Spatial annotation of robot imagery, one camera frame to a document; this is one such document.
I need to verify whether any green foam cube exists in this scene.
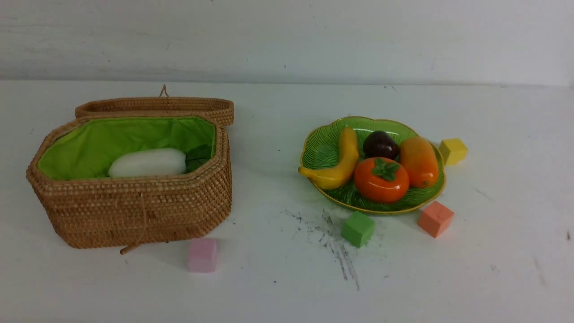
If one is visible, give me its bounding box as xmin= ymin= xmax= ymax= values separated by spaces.
xmin=341 ymin=211 xmax=375 ymax=248

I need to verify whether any orange yellow toy mango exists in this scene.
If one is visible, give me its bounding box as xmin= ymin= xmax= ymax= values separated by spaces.
xmin=399 ymin=136 xmax=439 ymax=188

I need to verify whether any green glass leaf plate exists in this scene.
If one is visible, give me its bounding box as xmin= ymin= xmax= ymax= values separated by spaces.
xmin=300 ymin=116 xmax=447 ymax=215

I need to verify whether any pink foam cube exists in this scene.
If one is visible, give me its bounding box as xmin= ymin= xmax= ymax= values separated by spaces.
xmin=188 ymin=238 xmax=218 ymax=273

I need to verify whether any woven rattan basket lid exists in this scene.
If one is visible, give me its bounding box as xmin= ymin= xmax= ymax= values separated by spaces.
xmin=74 ymin=85 xmax=235 ymax=126

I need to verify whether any dark purple toy mangosteen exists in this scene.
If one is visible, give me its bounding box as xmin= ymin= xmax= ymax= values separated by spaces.
xmin=363 ymin=131 xmax=400 ymax=160

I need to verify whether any white toy radish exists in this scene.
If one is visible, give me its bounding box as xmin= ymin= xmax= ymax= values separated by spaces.
xmin=108 ymin=144 xmax=213 ymax=178

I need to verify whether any yellow foam cube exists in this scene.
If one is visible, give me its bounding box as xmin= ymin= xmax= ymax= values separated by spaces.
xmin=439 ymin=138 xmax=468 ymax=166

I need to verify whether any woven rattan basket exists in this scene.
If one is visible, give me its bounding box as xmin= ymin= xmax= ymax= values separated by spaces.
xmin=26 ymin=113 xmax=232 ymax=253

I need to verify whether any yellow toy banana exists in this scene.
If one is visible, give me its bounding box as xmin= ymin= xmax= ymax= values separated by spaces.
xmin=298 ymin=127 xmax=359 ymax=190

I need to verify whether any orange foam cube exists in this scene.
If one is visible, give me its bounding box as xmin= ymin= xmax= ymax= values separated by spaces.
xmin=417 ymin=201 xmax=454 ymax=238

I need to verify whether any orange toy persimmon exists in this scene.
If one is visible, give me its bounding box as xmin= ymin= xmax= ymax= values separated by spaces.
xmin=353 ymin=157 xmax=409 ymax=204

